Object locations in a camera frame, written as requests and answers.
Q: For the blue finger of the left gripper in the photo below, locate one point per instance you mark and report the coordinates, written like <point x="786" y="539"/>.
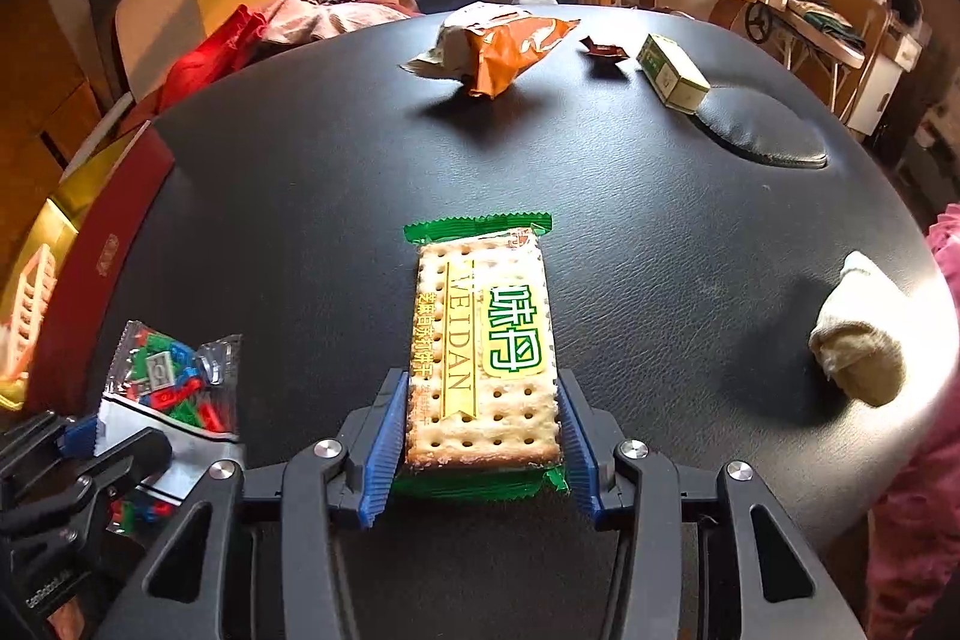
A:
<point x="110" y="475"/>
<point x="37" y="446"/>

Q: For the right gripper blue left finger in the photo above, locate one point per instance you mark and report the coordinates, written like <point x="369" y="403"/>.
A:
<point x="374" y="442"/>

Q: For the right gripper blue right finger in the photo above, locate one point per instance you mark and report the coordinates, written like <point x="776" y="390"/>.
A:
<point x="589" y="438"/>

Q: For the cracker pack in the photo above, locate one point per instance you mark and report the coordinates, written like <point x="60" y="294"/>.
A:
<point x="483" y="421"/>

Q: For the beige sock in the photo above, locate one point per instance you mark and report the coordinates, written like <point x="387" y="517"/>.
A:
<point x="860" y="332"/>

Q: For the green white small box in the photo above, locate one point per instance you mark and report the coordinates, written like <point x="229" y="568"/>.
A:
<point x="676" y="80"/>

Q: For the orange white snack bag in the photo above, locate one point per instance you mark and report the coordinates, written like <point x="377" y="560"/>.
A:
<point x="486" y="47"/>

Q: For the red and gold gift box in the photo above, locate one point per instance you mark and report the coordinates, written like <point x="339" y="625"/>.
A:
<point x="89" y="223"/>

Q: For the black oval face cushion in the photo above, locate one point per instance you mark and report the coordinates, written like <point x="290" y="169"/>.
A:
<point x="759" y="128"/>

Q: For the small red wrapper far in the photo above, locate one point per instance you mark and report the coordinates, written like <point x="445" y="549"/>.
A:
<point x="604" y="52"/>

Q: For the red cloth on chair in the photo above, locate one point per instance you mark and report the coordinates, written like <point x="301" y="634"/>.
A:
<point x="230" y="48"/>

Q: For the pink cloth on chair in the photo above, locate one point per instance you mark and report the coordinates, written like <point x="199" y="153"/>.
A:
<point x="292" y="23"/>

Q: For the folding stool with clothes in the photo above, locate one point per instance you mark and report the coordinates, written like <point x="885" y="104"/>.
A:
<point x="815" y="54"/>

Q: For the wooden cabinet with items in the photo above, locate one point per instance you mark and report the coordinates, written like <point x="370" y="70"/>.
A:
<point x="877" y="10"/>

